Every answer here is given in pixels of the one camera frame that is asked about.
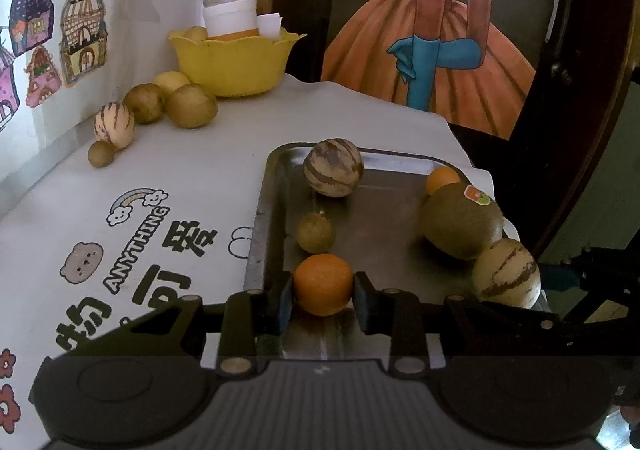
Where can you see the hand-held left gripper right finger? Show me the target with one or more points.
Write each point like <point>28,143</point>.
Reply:
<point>367,302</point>

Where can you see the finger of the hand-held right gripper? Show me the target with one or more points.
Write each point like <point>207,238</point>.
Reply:
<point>557,277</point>

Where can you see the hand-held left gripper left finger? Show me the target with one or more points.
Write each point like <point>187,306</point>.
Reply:
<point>282,300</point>

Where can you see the orange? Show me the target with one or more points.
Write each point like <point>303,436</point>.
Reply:
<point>322,284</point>
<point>442,179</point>

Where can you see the small striped pepino melon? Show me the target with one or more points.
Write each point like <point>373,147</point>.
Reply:
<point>506,272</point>

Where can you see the small olive green fruit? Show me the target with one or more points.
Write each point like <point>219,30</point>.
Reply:
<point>315,232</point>

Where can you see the metal tray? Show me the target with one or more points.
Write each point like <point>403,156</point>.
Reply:
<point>390,225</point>

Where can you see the olive green melon with sticker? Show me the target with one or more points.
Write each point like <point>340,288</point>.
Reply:
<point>460,220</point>

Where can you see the large striped pepino melon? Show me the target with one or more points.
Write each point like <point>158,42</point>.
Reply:
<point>333,168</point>

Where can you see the yellow green pear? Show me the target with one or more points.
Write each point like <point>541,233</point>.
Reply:
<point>191,105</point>

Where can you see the small brown kiwi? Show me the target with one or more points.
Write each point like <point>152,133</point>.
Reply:
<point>101,154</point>

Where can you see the brownish green pear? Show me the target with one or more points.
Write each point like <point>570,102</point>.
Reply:
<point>144,103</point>

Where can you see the pale striped pepino melon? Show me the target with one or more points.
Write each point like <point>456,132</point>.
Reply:
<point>114,124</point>

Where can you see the white printed table cover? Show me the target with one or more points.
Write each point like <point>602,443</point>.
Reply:
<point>200,165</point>

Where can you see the yellow scalloped plastic bowl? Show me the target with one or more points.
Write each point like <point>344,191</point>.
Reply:
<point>230,65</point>

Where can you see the yellow lemon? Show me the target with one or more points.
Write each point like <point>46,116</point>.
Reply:
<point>171,82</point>

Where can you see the poster of orange dress figure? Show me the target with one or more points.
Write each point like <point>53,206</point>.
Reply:
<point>380,55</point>

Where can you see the folded white paper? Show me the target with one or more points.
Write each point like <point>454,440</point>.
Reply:
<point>270,24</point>

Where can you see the yellow green fruit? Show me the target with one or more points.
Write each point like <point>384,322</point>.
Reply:
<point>195,34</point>

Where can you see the white jar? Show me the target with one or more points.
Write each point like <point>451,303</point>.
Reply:
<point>231,13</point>

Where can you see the drawing of coloured houses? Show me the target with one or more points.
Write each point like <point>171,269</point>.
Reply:
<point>80,30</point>

